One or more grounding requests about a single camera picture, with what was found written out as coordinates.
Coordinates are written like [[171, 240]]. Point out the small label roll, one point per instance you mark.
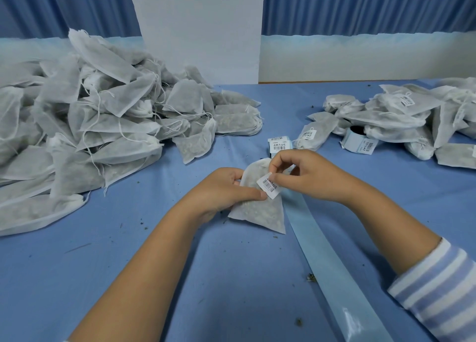
[[279, 144]]

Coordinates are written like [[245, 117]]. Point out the person's left hand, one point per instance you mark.
[[217, 193]]

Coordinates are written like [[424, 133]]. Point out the person's left forearm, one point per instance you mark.
[[148, 271]]

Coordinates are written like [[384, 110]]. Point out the blue nonwoven table cover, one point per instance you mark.
[[238, 278]]

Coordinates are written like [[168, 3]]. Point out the person's right forearm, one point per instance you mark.
[[390, 226]]

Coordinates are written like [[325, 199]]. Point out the pile of labelled pouches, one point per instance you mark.
[[401, 115]]

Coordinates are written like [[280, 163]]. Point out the white nonwoven herb pouch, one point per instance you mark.
[[262, 213]]

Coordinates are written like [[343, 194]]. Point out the blue white striped sleeve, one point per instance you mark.
[[438, 293]]

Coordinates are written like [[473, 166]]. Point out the light blue label backing strip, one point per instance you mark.
[[327, 263]]

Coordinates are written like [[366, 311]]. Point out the person's right thumb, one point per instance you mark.
[[284, 182]]

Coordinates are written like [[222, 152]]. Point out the label roll with black core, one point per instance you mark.
[[359, 139]]

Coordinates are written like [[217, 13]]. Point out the person's left thumb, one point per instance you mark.
[[249, 194]]

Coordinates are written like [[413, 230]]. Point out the blue curtain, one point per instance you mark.
[[368, 7], [67, 7]]

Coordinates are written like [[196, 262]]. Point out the white barcode label sticker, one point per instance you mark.
[[268, 186]]

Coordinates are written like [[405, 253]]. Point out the person's right hand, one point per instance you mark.
[[316, 176]]

